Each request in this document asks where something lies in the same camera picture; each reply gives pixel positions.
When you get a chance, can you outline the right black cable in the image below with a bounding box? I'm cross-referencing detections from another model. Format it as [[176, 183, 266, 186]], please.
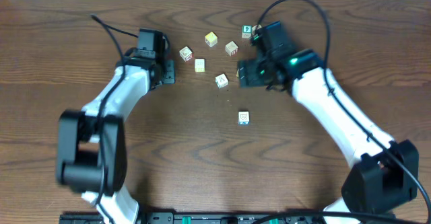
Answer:
[[257, 0, 431, 223]]

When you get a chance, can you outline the yellow top block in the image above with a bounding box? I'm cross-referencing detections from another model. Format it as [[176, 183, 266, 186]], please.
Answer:
[[205, 32, 218, 47]]

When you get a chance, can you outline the blue edged front block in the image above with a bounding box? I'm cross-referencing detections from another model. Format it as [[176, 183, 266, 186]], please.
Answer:
[[215, 73, 229, 89]]

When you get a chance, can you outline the blue edged block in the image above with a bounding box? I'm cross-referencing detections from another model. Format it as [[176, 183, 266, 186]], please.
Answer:
[[215, 73, 229, 89], [238, 111, 250, 125]]

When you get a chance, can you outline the red soccer letter block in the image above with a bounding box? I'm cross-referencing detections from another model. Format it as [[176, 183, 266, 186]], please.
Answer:
[[251, 24, 262, 36]]

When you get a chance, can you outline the black cable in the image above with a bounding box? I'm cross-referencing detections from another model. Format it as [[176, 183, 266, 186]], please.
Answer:
[[257, 0, 431, 223], [90, 13, 141, 224]]

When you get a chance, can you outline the left black cable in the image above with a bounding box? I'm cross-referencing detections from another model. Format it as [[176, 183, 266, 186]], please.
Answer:
[[90, 13, 141, 224]]

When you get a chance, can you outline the green framed block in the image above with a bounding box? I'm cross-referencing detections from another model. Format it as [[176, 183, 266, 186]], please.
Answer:
[[242, 25, 253, 39]]

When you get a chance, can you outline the red edged left block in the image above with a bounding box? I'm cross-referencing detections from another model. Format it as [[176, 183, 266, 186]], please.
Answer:
[[179, 46, 193, 62]]

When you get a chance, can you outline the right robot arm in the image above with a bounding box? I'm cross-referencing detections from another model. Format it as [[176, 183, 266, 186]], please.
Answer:
[[238, 22, 419, 223]]

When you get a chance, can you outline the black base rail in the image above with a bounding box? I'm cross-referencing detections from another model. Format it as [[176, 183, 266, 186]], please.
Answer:
[[59, 211, 398, 224]]

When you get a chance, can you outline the red sided center block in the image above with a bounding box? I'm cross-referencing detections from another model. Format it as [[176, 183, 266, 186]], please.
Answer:
[[225, 41, 238, 56]]

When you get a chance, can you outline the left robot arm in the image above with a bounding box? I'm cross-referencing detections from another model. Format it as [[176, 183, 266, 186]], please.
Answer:
[[56, 57, 175, 223]]

